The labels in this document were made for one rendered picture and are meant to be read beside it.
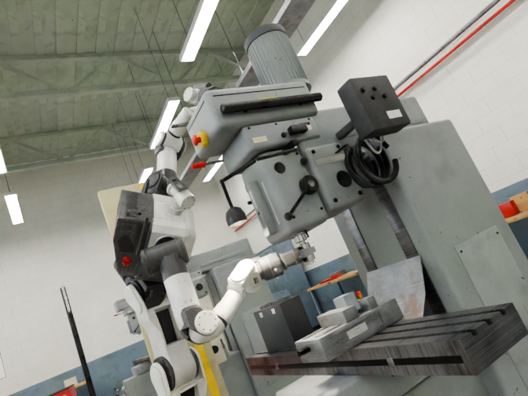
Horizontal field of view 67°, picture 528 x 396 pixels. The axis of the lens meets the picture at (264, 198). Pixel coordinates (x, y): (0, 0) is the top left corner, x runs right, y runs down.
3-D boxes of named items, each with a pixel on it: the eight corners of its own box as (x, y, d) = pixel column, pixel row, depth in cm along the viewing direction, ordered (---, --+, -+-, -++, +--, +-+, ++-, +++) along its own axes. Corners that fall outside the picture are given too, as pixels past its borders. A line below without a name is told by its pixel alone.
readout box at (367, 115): (376, 128, 134) (350, 75, 138) (360, 141, 141) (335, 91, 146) (414, 120, 144) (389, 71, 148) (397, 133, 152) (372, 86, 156)
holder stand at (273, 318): (296, 346, 165) (277, 300, 169) (267, 352, 182) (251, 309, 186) (316, 335, 173) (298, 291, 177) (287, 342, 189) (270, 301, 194)
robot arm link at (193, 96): (196, 102, 173) (181, 104, 181) (215, 110, 180) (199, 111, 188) (201, 77, 173) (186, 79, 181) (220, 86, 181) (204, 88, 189)
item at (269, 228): (269, 234, 143) (247, 181, 147) (265, 237, 146) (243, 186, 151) (278, 231, 145) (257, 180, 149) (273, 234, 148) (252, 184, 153)
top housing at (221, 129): (218, 127, 137) (202, 87, 141) (197, 161, 159) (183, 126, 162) (321, 111, 162) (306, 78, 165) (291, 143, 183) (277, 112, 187)
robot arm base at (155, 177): (137, 199, 167) (159, 189, 163) (141, 177, 175) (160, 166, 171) (163, 216, 178) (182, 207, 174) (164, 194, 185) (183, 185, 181)
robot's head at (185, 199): (177, 215, 151) (183, 196, 147) (163, 200, 156) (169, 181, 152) (192, 213, 155) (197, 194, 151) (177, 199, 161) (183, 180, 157)
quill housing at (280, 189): (292, 232, 137) (258, 150, 144) (267, 247, 155) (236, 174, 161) (333, 218, 147) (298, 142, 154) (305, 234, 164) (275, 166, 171)
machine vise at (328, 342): (328, 362, 117) (313, 325, 119) (302, 363, 129) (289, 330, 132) (404, 317, 135) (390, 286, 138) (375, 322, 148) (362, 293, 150)
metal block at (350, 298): (350, 313, 132) (342, 296, 133) (339, 316, 137) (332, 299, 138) (361, 308, 134) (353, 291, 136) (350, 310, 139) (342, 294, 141)
